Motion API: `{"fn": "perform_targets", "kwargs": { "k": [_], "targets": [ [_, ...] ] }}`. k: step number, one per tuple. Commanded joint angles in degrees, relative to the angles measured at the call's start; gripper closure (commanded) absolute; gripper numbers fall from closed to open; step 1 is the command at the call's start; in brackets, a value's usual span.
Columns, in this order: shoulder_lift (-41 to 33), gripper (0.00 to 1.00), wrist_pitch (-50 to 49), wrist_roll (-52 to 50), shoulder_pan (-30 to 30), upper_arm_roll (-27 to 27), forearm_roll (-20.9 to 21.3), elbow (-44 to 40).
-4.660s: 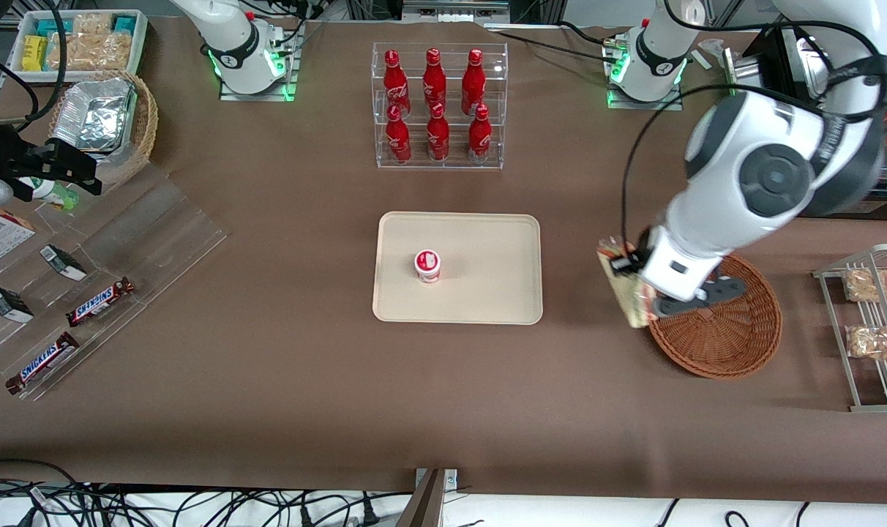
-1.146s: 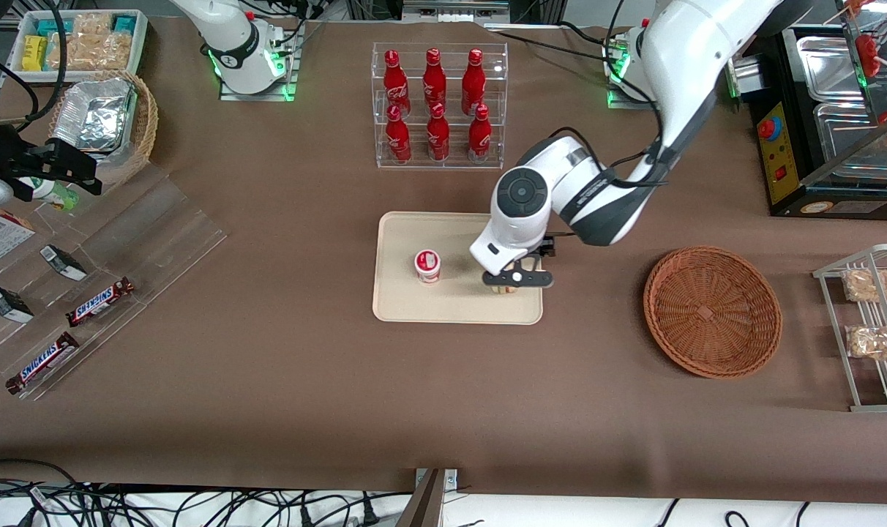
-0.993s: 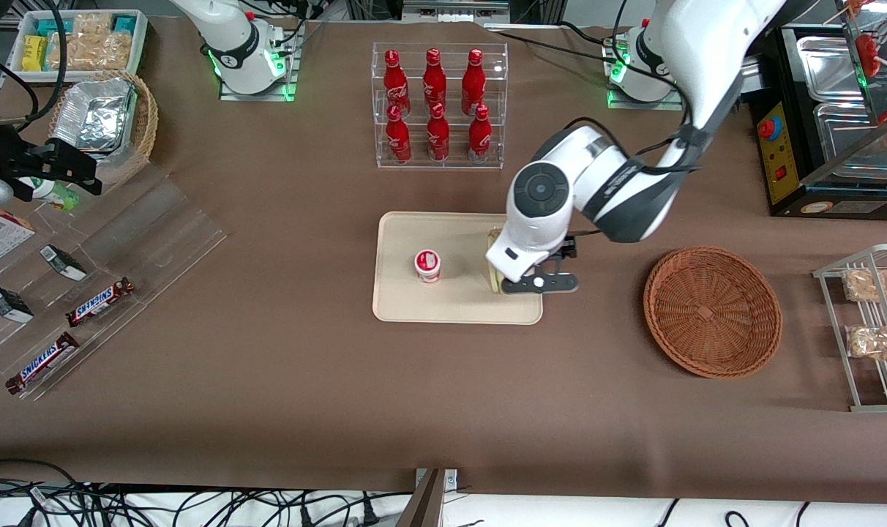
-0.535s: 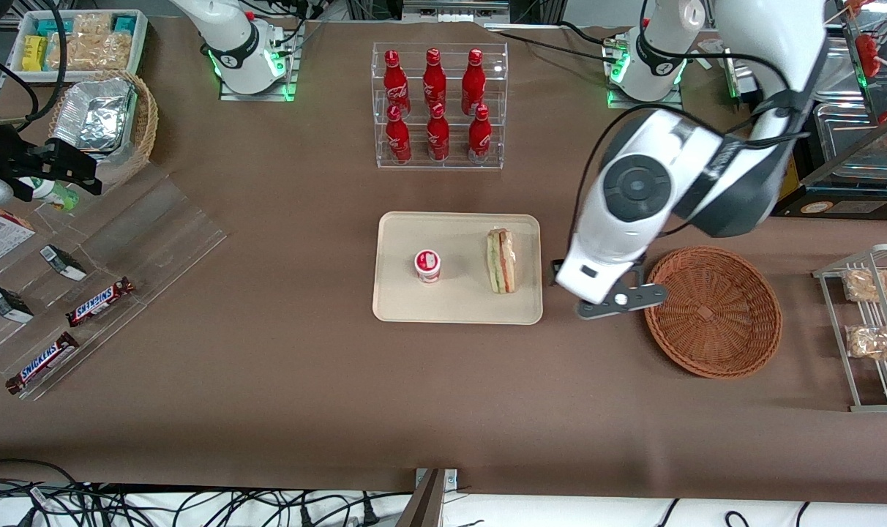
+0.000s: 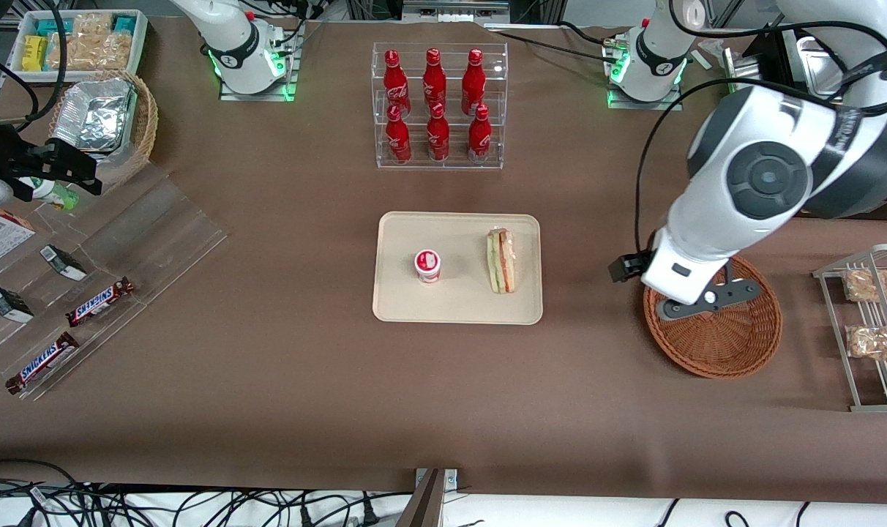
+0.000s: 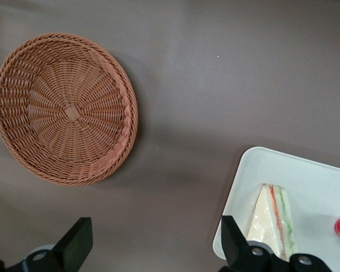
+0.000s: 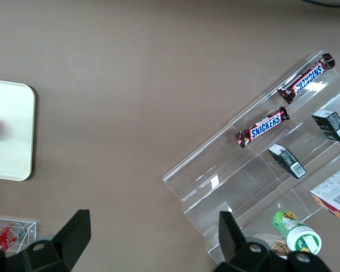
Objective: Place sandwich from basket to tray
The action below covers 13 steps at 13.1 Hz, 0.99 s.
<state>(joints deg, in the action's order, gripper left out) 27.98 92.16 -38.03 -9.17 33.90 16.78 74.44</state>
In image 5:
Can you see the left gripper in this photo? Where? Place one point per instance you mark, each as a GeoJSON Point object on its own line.
{"type": "Point", "coordinates": [623, 267]}

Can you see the small red white yogurt cup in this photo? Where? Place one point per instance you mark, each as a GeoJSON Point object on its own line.
{"type": "Point", "coordinates": [427, 266]}

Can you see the white plastic snack bin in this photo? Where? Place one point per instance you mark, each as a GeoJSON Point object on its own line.
{"type": "Point", "coordinates": [142, 36]}

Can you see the white paper tag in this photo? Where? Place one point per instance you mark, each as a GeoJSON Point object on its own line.
{"type": "Point", "coordinates": [702, 58]}

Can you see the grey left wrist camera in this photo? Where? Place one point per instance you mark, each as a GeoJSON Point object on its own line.
{"type": "Point", "coordinates": [714, 293]}

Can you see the clear acrylic tiered display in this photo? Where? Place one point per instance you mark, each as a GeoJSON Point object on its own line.
{"type": "Point", "coordinates": [158, 234]}

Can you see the clear bag of pastry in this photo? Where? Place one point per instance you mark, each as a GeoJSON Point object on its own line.
{"type": "Point", "coordinates": [871, 342]}
{"type": "Point", "coordinates": [871, 285]}

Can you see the brown round wicker basket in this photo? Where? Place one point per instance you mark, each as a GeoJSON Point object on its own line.
{"type": "Point", "coordinates": [729, 344]}

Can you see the green white small bottle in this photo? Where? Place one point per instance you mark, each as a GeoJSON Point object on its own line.
{"type": "Point", "coordinates": [52, 192]}

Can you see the silver metal device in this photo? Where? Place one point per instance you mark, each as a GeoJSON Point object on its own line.
{"type": "Point", "coordinates": [740, 69]}

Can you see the brown table cloth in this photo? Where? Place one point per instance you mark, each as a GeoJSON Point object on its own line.
{"type": "Point", "coordinates": [304, 402]}

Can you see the clear acrylic bottle rack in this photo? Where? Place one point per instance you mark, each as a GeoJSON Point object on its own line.
{"type": "Point", "coordinates": [443, 165]}

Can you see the clear bag of crackers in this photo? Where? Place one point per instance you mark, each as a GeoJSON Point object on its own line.
{"type": "Point", "coordinates": [92, 47]}

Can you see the aluminium frame profile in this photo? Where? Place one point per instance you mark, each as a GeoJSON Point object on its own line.
{"type": "Point", "coordinates": [451, 9]}

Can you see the tan wicker basket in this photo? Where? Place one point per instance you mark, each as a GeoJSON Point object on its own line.
{"type": "Point", "coordinates": [147, 124]}

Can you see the red cola bottle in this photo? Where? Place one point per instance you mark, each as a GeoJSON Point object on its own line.
{"type": "Point", "coordinates": [473, 80]}
{"type": "Point", "coordinates": [479, 139]}
{"type": "Point", "coordinates": [434, 77]}
{"type": "Point", "coordinates": [438, 139]}
{"type": "Point", "coordinates": [398, 139]}
{"type": "Point", "coordinates": [394, 80]}

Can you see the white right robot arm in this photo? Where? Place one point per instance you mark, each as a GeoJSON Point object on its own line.
{"type": "Point", "coordinates": [231, 44]}

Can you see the yellow snack packet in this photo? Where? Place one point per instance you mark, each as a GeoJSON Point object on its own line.
{"type": "Point", "coordinates": [34, 53]}

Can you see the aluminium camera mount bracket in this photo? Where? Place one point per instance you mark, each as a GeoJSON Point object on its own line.
{"type": "Point", "coordinates": [429, 498]}

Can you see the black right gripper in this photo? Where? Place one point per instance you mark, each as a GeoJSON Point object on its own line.
{"type": "Point", "coordinates": [6, 156]}

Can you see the small black white box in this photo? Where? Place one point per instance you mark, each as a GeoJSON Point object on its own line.
{"type": "Point", "coordinates": [8, 304]}
{"type": "Point", "coordinates": [63, 262]}

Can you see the brown Snickers bar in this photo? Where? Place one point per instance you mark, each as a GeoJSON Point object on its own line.
{"type": "Point", "coordinates": [42, 362]}
{"type": "Point", "coordinates": [99, 301]}

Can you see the teal snack packet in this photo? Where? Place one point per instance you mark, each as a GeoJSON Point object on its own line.
{"type": "Point", "coordinates": [124, 23]}
{"type": "Point", "coordinates": [48, 26]}

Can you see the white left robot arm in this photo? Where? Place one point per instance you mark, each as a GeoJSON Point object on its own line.
{"type": "Point", "coordinates": [769, 176]}

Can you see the beige plastic tray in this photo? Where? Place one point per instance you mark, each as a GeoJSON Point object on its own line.
{"type": "Point", "coordinates": [458, 300]}

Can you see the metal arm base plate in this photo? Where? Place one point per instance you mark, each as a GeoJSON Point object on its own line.
{"type": "Point", "coordinates": [290, 80]}
{"type": "Point", "coordinates": [674, 102]}

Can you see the silver foil tray stack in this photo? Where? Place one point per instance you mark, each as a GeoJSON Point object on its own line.
{"type": "Point", "coordinates": [96, 117]}

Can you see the large steel tray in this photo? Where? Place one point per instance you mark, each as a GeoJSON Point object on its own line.
{"type": "Point", "coordinates": [817, 66]}

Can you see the triangle sandwich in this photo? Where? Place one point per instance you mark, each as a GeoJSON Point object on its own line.
{"type": "Point", "coordinates": [501, 262]}

